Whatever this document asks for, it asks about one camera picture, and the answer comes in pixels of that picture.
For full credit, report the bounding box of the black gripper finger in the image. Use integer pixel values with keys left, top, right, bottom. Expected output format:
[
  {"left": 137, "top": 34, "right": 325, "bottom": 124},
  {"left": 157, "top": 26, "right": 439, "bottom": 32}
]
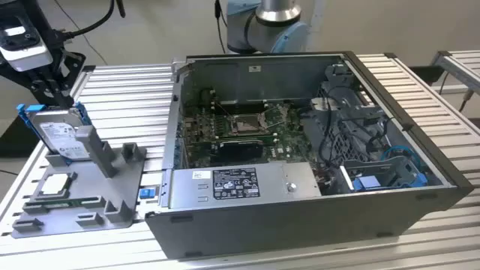
[
  {"left": 0, "top": 66, "right": 61, "bottom": 108},
  {"left": 51, "top": 52, "right": 86, "bottom": 109}
]

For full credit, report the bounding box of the hard disk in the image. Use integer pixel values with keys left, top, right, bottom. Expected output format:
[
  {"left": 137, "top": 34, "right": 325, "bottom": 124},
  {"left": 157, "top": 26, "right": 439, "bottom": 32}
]
[{"left": 15, "top": 102, "right": 93, "bottom": 167}]

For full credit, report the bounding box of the grey disk bay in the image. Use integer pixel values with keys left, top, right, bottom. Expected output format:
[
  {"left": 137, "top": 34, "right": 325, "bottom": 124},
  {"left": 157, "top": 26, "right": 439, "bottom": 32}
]
[{"left": 338, "top": 156, "right": 429, "bottom": 194}]

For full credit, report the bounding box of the silver CPU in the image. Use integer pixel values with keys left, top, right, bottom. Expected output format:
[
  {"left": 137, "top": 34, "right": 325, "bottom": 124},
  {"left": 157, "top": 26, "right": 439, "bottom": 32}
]
[{"left": 37, "top": 173, "right": 74, "bottom": 196}]

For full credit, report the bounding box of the grey plastic parts rack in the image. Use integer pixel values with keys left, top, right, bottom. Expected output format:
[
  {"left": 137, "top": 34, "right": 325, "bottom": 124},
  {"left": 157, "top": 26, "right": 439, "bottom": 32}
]
[{"left": 9, "top": 125, "right": 147, "bottom": 240}]

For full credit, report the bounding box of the green RAM stick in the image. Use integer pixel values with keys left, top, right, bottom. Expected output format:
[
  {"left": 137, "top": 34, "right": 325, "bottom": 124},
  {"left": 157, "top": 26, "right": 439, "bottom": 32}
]
[{"left": 34, "top": 197, "right": 99, "bottom": 205}]

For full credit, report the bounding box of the thin metal locking lever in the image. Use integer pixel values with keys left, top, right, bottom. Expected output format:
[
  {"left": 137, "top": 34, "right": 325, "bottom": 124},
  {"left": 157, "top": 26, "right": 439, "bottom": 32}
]
[{"left": 213, "top": 101, "right": 231, "bottom": 116}]

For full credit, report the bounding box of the black RAM slot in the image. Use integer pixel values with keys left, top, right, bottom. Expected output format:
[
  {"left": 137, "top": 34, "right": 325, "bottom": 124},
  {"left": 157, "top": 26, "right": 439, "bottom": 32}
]
[{"left": 218, "top": 101, "right": 265, "bottom": 113}]

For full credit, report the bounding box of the CPU socket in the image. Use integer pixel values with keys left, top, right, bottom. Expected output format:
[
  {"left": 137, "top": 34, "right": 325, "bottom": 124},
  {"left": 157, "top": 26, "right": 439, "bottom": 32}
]
[{"left": 227, "top": 114, "right": 270, "bottom": 134}]

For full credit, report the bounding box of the RAM slot with green stick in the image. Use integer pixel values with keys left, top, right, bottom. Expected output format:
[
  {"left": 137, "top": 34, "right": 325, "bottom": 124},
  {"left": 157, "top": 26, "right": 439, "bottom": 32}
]
[{"left": 214, "top": 133, "right": 278, "bottom": 143}]

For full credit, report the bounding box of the grey power supply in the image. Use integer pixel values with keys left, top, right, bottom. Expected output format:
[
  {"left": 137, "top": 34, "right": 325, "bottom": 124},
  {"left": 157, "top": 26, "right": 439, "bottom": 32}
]
[{"left": 163, "top": 161, "right": 322, "bottom": 210}]

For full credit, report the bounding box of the black graphics card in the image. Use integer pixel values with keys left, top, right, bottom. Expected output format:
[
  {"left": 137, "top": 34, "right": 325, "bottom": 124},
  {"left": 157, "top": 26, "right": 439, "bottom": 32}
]
[{"left": 211, "top": 140, "right": 262, "bottom": 165}]

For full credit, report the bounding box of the metal socket cover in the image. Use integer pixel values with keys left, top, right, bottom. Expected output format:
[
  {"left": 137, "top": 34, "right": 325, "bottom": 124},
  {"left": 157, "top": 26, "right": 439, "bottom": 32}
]
[{"left": 261, "top": 104, "right": 291, "bottom": 127}]

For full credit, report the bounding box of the green motherboard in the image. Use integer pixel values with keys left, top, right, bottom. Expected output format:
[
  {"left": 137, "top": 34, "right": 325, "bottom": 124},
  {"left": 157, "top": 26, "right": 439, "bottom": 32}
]
[{"left": 178, "top": 98, "right": 319, "bottom": 169}]

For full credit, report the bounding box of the black open PC case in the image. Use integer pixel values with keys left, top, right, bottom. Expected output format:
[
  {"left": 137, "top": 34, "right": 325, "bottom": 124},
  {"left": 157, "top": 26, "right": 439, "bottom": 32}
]
[{"left": 143, "top": 50, "right": 475, "bottom": 259}]

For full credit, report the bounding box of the grey perforated metal cage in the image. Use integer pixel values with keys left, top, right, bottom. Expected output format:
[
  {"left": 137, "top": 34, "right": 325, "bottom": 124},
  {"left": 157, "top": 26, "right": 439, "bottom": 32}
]
[{"left": 302, "top": 84, "right": 379, "bottom": 169}]

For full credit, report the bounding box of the blue plastic bay clip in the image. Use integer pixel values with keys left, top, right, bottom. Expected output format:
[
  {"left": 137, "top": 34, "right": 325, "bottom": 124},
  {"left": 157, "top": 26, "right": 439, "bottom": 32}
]
[{"left": 353, "top": 175, "right": 382, "bottom": 192}]

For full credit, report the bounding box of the black box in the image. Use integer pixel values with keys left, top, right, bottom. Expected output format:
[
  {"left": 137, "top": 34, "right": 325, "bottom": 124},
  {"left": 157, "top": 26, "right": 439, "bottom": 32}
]
[{"left": 407, "top": 65, "right": 443, "bottom": 86}]

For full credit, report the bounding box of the metal slat side table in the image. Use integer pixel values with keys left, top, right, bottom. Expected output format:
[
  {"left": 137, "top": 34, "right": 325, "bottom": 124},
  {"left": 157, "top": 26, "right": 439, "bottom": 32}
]
[{"left": 430, "top": 50, "right": 480, "bottom": 94}]

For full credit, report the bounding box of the thin black wall cable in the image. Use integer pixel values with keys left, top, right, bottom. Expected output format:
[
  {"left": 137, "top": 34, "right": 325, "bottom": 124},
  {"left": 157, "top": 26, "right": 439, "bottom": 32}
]
[{"left": 82, "top": 35, "right": 107, "bottom": 66}]

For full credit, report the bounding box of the thick black gripper cable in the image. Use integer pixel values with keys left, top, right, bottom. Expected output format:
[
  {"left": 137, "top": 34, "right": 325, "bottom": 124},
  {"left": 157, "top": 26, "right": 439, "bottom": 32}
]
[{"left": 55, "top": 0, "right": 117, "bottom": 41}]

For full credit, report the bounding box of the black hanging arm cable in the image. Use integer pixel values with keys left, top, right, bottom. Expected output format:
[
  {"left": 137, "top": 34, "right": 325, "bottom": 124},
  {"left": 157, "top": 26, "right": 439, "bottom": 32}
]
[{"left": 213, "top": 0, "right": 227, "bottom": 53}]

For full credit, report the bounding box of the long black wire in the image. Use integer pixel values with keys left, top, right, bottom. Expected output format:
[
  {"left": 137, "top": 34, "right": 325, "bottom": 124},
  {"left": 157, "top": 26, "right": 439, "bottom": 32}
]
[{"left": 321, "top": 89, "right": 346, "bottom": 169}]

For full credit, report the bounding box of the grey plastic case bracket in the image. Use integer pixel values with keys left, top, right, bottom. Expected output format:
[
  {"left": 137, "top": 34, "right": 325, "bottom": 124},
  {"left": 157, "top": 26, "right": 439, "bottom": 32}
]
[{"left": 325, "top": 64, "right": 354, "bottom": 86}]

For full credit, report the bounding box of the looped black wire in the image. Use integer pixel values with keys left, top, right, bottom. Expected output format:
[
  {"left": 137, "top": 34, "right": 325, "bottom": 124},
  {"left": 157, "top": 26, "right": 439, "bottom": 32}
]
[{"left": 338, "top": 118, "right": 397, "bottom": 154}]

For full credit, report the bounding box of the blue wire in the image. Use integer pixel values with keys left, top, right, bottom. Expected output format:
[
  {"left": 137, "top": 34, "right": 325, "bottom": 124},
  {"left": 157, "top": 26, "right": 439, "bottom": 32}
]
[{"left": 381, "top": 144, "right": 417, "bottom": 169}]

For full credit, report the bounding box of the grey cable plug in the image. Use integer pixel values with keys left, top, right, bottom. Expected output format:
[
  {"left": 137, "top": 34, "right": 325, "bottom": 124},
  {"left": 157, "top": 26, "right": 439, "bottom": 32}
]
[{"left": 458, "top": 88, "right": 474, "bottom": 113}]

